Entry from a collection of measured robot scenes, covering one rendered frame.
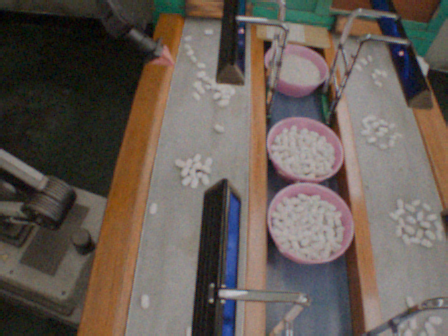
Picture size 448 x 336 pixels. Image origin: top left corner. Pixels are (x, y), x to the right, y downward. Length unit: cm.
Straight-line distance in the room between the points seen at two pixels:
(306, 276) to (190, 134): 60
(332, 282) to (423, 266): 29
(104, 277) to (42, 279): 42
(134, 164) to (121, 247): 28
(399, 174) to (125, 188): 93
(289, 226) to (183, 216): 32
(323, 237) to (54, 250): 93
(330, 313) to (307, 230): 26
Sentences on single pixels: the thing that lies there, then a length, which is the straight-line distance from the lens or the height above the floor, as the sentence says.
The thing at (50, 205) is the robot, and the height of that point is 78.
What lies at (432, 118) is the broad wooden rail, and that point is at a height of 76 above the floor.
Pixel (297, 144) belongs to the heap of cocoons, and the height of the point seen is 72.
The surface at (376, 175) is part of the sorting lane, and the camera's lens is 140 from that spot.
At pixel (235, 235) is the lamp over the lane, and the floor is 107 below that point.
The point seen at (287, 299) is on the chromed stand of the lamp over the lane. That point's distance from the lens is 69.
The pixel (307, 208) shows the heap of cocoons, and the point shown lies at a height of 73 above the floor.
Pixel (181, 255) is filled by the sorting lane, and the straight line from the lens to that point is 111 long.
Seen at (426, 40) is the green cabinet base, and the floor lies 79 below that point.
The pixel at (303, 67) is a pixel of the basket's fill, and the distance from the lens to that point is 169.
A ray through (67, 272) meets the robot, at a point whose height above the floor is 48.
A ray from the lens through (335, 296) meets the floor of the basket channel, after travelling 121.
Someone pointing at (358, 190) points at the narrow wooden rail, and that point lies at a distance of 130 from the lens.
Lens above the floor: 176
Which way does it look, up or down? 55 degrees down
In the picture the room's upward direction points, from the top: 7 degrees clockwise
